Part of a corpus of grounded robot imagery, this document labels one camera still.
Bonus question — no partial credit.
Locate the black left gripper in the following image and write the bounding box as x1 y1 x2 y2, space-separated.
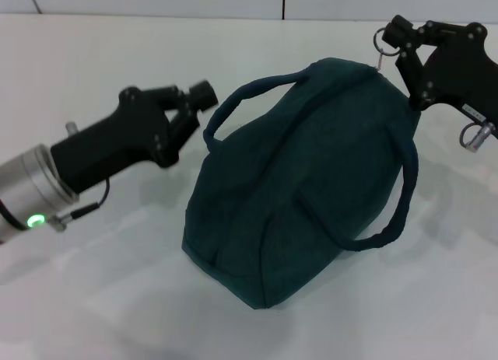
50 79 219 195

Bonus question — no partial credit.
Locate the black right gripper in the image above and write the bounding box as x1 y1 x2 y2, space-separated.
383 14 498 126

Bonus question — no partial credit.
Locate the dark teal fabric lunch bag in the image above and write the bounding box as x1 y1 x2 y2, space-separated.
181 23 420 310

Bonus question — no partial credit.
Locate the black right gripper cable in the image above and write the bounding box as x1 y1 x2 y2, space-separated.
460 118 497 153

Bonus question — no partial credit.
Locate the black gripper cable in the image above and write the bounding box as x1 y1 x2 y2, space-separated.
460 118 497 153
48 179 110 232

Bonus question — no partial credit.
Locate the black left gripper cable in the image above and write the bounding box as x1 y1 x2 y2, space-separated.
48 179 110 232

